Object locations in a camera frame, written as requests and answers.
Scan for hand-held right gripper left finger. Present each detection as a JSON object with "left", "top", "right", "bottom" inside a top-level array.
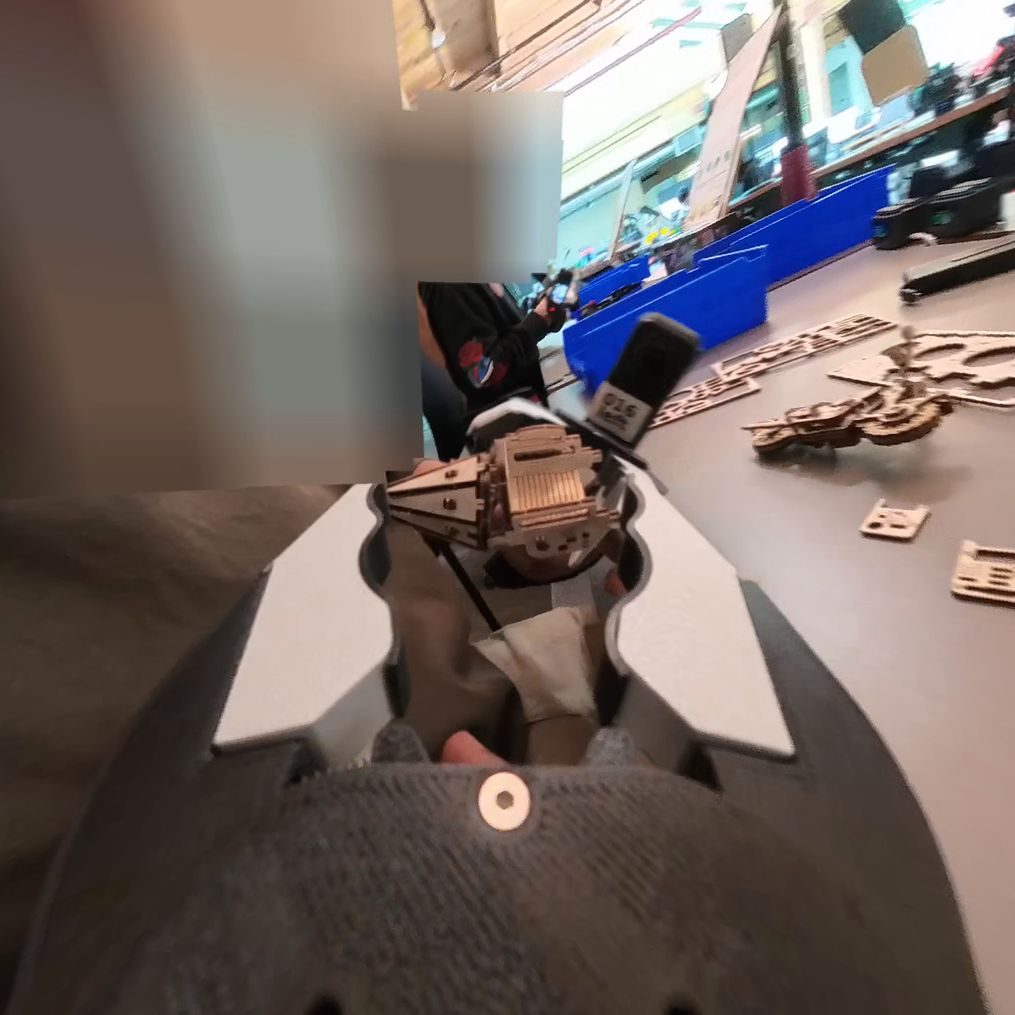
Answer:
[{"left": 213, "top": 484, "right": 399, "bottom": 750}]

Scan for small wooden slotted piece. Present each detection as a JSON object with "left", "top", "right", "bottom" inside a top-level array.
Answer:
[{"left": 951, "top": 540, "right": 1015, "bottom": 609}]

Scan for dark pole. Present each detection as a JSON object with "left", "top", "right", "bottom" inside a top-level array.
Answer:
[{"left": 776, "top": 0, "right": 819, "bottom": 201}]

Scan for wooden motorcycle model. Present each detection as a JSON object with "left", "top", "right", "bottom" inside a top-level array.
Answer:
[{"left": 744, "top": 325, "right": 956, "bottom": 463}]

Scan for pale cloth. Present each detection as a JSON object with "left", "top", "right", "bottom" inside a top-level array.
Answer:
[{"left": 474, "top": 607, "right": 605, "bottom": 724}]

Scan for person's left hand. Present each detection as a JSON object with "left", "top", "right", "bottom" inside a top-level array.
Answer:
[{"left": 511, "top": 549, "right": 629, "bottom": 597}]

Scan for leaning cardboard board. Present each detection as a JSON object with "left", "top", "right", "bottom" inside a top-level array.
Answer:
[{"left": 680, "top": 6, "right": 783, "bottom": 233}]

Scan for wooden puzzle sheet round cutouts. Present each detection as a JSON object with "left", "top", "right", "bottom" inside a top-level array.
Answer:
[{"left": 827, "top": 327, "right": 1015, "bottom": 411}]

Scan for blue plastic bin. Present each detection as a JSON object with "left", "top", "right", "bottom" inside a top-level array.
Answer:
[
  {"left": 561, "top": 244, "right": 772, "bottom": 395},
  {"left": 692, "top": 165, "right": 891, "bottom": 288}
]

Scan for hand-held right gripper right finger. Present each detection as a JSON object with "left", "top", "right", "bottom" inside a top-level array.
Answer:
[{"left": 605, "top": 476, "right": 798, "bottom": 764}]

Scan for black device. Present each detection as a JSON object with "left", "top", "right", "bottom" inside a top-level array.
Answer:
[{"left": 871, "top": 176, "right": 1015, "bottom": 252}]

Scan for small wooden piece with holes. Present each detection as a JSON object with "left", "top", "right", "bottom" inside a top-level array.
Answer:
[{"left": 860, "top": 499, "right": 931, "bottom": 542}]

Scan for person's lap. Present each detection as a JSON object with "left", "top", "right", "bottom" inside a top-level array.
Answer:
[{"left": 0, "top": 482, "right": 374, "bottom": 873}]

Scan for wooden puzzle vehicle model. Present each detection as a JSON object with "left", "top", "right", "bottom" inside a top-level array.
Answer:
[{"left": 386, "top": 424, "right": 629, "bottom": 558}]

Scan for grey desk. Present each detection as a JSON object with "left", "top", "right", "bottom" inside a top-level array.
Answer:
[{"left": 539, "top": 230, "right": 1015, "bottom": 1015}]

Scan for black bar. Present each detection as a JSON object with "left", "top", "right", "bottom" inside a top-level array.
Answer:
[{"left": 898, "top": 238, "right": 1015, "bottom": 308}]

